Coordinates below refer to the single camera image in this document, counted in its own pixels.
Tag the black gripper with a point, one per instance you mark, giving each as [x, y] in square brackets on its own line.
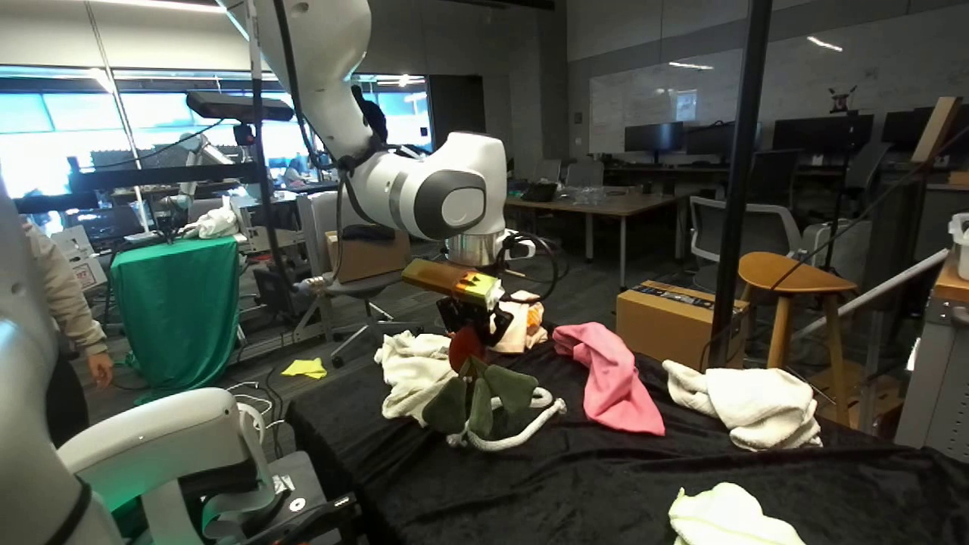
[472, 326]

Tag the peach cloth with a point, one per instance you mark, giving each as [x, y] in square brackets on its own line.
[527, 322]

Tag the white towel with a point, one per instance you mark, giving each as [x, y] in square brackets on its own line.
[765, 411]
[416, 370]

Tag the pink cloth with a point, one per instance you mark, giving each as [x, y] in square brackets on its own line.
[613, 391]

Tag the pale green towel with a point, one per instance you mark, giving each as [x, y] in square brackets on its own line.
[728, 515]

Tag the plush carrot toy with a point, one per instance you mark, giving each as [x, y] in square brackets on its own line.
[477, 391]

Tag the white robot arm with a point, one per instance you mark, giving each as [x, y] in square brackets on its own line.
[451, 194]

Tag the cardboard box on chair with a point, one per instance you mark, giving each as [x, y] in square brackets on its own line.
[365, 251]

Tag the yellow rag on floor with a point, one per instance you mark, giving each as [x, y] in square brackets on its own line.
[308, 367]

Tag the black velvet table cloth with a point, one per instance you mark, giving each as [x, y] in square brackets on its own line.
[578, 484]

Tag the green cloth cover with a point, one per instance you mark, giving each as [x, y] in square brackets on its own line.
[179, 311]

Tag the wooden stool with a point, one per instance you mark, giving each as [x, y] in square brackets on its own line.
[789, 282]

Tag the person in beige sleeve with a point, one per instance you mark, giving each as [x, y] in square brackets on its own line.
[86, 336]

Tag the black vertical pole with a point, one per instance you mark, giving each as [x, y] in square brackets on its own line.
[741, 174]

